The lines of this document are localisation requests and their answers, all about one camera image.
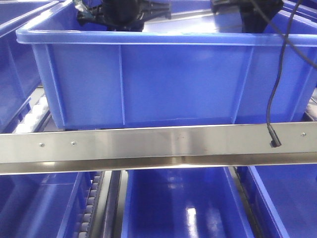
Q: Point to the lower steel front rail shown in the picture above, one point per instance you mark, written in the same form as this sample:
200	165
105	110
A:
157	147

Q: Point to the lower roller track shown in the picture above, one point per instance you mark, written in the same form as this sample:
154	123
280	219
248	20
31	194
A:
90	214

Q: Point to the roller track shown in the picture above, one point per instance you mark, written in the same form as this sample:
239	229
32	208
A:
34	118
90	214

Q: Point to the blue bin left middle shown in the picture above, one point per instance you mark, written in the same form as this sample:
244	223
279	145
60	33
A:
19	75

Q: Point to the blue bin lower centre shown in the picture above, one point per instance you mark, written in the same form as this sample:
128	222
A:
183	203

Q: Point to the blue bin below tray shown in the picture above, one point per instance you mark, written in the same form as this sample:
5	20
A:
195	69

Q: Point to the blue bin lower left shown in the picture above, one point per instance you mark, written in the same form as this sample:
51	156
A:
43	205

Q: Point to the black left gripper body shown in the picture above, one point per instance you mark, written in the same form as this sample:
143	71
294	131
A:
122	15

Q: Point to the far left roller track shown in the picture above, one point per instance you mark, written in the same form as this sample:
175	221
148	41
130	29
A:
34	118

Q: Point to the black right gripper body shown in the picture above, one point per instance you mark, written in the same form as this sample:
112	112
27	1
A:
255	14

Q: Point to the blue bin lower right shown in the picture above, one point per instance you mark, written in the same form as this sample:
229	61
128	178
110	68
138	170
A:
283	199

